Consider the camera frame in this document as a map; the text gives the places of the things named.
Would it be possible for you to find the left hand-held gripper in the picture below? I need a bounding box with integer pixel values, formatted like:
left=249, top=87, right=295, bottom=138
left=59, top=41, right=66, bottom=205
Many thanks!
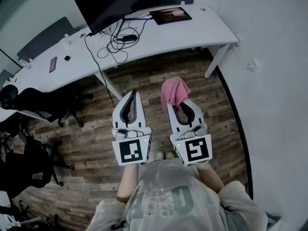
left=111, top=90, right=153, bottom=166

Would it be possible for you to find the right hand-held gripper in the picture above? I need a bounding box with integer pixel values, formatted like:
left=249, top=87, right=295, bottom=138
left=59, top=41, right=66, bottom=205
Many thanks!
left=166, top=99, right=212, bottom=167

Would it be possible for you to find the pink cloth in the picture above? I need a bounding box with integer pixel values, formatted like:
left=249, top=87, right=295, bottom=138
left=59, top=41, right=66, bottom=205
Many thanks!
left=160, top=77, right=192, bottom=114

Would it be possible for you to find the black computer monitor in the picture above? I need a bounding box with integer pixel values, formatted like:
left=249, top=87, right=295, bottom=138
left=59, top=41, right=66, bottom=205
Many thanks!
left=74, top=0, right=157, bottom=35

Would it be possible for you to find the person's left forearm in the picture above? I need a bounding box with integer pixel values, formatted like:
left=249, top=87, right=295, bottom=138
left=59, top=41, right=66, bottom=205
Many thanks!
left=117, top=164, right=140, bottom=203

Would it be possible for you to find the person's right forearm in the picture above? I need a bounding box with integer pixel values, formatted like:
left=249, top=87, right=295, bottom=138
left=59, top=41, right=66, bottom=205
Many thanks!
left=196, top=162, right=226, bottom=194

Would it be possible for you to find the white desk leg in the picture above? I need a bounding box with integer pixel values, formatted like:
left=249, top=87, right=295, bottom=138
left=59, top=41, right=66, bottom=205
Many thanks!
left=204, top=44, right=231, bottom=79
left=94, top=72, right=123, bottom=101

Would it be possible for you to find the black power adapter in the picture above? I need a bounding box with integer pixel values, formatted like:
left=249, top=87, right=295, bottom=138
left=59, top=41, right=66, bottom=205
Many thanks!
left=117, top=34, right=138, bottom=42

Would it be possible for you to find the black office chair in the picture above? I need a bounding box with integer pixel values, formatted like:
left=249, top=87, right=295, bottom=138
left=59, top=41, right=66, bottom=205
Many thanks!
left=0, top=128, right=75, bottom=202
left=0, top=84, right=93, bottom=128
left=0, top=201, right=61, bottom=231

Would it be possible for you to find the dark smartphone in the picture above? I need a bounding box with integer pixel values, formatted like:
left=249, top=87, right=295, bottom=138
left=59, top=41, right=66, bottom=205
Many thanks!
left=49, top=56, right=58, bottom=73

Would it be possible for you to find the dark grey chair back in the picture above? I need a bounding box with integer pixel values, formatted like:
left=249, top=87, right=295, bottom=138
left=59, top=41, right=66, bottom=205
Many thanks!
left=16, top=17, right=79, bottom=62

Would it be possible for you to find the thin black cable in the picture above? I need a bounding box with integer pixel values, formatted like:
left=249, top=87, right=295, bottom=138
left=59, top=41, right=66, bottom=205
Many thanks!
left=84, top=32, right=116, bottom=108

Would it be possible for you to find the tangled black adapter cable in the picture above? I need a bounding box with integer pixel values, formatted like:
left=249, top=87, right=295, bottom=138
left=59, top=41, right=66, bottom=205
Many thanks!
left=97, top=17, right=154, bottom=64

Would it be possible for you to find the white wall cable box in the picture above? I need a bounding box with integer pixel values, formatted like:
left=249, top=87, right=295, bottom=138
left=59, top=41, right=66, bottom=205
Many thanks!
left=249, top=59, right=262, bottom=72

